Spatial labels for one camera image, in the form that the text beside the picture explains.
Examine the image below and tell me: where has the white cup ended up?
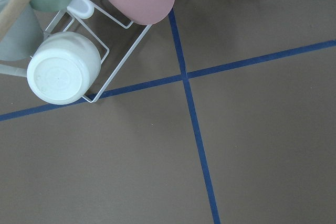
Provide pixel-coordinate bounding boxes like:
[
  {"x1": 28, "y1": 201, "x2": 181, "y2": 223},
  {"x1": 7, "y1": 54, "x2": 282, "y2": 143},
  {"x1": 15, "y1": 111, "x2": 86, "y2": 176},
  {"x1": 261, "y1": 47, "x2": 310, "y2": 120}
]
[{"x1": 27, "y1": 31, "x2": 101, "y2": 105}]

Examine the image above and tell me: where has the pale grey cup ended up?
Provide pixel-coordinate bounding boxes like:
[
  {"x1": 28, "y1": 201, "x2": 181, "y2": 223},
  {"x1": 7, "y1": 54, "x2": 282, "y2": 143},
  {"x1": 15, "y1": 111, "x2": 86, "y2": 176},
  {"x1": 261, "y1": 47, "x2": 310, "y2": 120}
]
[{"x1": 1, "y1": 0, "x2": 44, "y2": 61}]

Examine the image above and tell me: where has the white wire cup rack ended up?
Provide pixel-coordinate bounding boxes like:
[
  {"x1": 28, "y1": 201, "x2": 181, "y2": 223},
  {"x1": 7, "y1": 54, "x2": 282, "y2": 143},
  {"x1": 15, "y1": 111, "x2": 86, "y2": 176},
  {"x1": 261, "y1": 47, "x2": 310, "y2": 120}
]
[{"x1": 0, "y1": 0, "x2": 178, "y2": 103}]

